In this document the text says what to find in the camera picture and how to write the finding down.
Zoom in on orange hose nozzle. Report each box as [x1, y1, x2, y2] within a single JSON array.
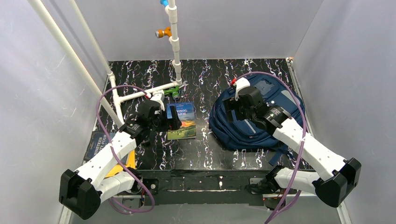
[[155, 27, 172, 38]]

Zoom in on yellow book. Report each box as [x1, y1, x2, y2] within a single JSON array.
[[106, 150, 135, 178]]

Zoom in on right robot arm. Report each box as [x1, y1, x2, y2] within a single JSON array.
[[223, 86, 361, 208]]

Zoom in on green hose nozzle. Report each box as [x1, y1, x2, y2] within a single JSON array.
[[164, 86, 180, 101]]

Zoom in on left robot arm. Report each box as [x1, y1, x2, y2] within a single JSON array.
[[58, 100, 182, 220]]

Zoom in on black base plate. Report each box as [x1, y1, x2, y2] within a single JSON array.
[[140, 169, 279, 206]]

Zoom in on navy blue backpack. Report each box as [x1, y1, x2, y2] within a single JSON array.
[[209, 74, 303, 166]]

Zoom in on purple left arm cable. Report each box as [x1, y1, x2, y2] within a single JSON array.
[[95, 85, 156, 215]]

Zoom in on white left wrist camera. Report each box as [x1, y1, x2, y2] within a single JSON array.
[[150, 90, 165, 111]]

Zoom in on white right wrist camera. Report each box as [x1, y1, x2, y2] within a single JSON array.
[[232, 77, 250, 101]]

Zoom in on blue pipe fitting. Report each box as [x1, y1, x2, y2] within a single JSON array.
[[160, 0, 169, 7]]

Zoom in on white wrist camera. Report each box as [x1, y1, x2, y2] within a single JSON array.
[[150, 90, 165, 111], [232, 77, 250, 101]]

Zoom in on Animal Farm green book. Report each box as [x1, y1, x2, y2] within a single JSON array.
[[166, 102, 197, 140]]

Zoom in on Nineteen Eighty-Four dark book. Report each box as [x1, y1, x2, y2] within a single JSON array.
[[83, 131, 109, 162]]

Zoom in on white PVC pipe frame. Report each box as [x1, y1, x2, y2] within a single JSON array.
[[28, 0, 184, 127]]

